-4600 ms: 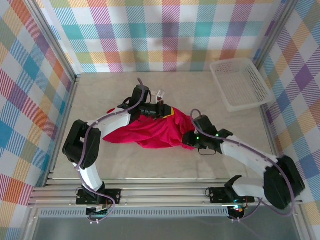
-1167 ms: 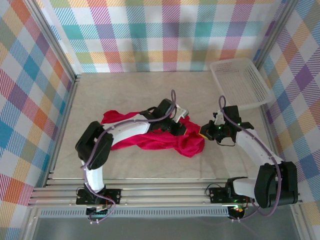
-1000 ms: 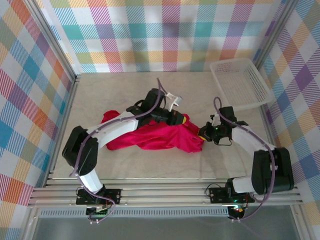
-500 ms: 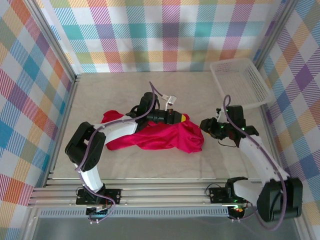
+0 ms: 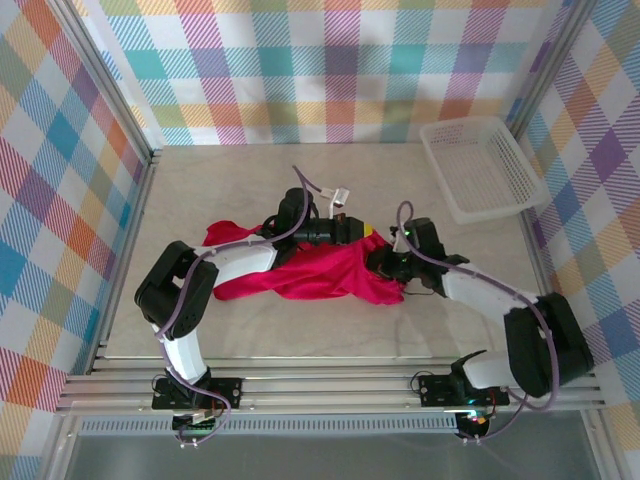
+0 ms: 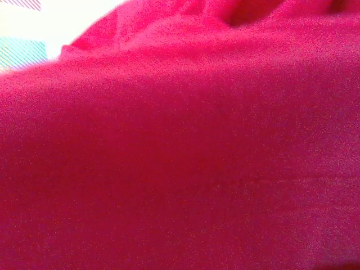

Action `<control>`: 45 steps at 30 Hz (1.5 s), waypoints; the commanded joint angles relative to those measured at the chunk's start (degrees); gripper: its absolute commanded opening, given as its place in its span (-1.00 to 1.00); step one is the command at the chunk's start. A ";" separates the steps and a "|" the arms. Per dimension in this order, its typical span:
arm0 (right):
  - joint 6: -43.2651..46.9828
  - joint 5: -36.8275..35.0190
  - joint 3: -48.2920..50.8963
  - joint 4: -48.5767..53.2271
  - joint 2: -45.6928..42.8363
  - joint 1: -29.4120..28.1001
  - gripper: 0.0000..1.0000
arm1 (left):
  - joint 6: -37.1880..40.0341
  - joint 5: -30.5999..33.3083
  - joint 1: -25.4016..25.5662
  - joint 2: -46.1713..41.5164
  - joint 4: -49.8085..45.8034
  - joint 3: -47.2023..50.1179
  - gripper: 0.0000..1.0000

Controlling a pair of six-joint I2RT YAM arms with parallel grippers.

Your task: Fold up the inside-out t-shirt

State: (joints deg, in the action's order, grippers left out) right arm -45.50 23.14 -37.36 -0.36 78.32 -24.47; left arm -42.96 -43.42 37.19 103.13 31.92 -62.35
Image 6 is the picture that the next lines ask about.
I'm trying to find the red t-shirt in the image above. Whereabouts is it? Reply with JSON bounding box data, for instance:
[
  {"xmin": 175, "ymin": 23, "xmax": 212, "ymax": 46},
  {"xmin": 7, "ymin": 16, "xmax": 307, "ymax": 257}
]
[{"xmin": 0, "ymin": 0, "xmax": 360, "ymax": 270}]

